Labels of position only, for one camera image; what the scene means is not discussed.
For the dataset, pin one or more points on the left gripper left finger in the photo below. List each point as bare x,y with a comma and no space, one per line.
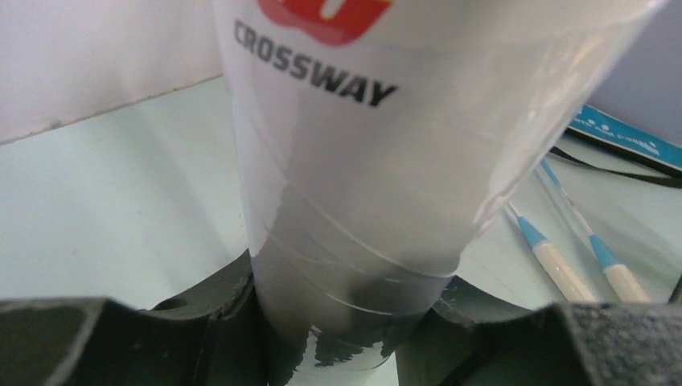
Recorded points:
206,335

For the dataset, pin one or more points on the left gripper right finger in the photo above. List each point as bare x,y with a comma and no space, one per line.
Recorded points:
470,337

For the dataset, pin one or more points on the white shuttlecock tube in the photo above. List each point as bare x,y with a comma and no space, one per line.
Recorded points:
376,139

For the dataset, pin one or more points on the blue badminton racket left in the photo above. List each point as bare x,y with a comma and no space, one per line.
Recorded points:
553,263

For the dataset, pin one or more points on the blue badminton racket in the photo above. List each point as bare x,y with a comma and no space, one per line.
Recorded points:
553,263
619,276

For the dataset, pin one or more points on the blue badminton racket right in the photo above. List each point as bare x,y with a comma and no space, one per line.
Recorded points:
619,276

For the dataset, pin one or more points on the blue racket cover bag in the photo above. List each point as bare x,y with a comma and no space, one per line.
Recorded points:
616,137

